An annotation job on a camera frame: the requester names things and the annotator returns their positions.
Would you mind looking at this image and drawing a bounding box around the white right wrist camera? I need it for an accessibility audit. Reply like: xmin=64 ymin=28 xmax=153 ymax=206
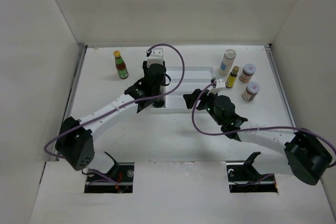
xmin=209 ymin=79 xmax=226 ymax=94

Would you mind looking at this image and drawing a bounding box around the white divided organizer tray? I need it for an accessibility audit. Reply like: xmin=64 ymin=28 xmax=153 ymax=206
xmin=149 ymin=67 xmax=214 ymax=114

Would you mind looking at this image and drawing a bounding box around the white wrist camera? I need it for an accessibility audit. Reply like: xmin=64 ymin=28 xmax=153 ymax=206
xmin=146 ymin=48 xmax=164 ymax=68
xmin=209 ymin=79 xmax=226 ymax=94

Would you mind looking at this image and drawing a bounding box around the small yellow label bottle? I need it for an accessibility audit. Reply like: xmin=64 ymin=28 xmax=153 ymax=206
xmin=225 ymin=66 xmax=239 ymax=88

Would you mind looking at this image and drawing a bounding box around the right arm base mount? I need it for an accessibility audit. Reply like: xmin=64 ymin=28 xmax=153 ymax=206
xmin=226 ymin=162 xmax=278 ymax=193

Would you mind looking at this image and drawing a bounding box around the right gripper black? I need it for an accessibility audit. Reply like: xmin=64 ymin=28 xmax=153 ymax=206
xmin=183 ymin=87 xmax=224 ymax=125

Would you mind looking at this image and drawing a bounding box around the brown jar white lid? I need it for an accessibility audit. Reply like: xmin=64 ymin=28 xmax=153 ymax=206
xmin=239 ymin=63 xmax=256 ymax=83
xmin=241 ymin=82 xmax=260 ymax=102

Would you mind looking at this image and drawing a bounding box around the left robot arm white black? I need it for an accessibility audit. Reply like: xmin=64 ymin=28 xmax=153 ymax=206
xmin=55 ymin=60 xmax=169 ymax=182

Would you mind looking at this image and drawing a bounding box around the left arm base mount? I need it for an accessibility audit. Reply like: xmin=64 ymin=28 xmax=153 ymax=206
xmin=81 ymin=163 xmax=135 ymax=194

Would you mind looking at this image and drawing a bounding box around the brown jar white lid front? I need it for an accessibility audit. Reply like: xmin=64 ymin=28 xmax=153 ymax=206
xmin=241 ymin=82 xmax=260 ymax=102

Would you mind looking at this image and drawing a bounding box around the glass bottle black cap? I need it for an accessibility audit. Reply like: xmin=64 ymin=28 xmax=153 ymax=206
xmin=153 ymin=86 xmax=165 ymax=108

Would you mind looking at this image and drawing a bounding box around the tall white spice jar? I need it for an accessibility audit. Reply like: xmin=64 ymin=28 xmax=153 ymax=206
xmin=219 ymin=49 xmax=236 ymax=76

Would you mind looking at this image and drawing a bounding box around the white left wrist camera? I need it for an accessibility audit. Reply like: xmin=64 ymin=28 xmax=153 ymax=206
xmin=146 ymin=48 xmax=164 ymax=68

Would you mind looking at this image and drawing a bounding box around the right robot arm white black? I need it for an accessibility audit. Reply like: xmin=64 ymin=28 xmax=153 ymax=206
xmin=183 ymin=89 xmax=335 ymax=186

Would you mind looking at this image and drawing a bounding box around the yellow cap sauce bottle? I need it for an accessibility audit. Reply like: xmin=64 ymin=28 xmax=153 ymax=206
xmin=113 ymin=50 xmax=129 ymax=79

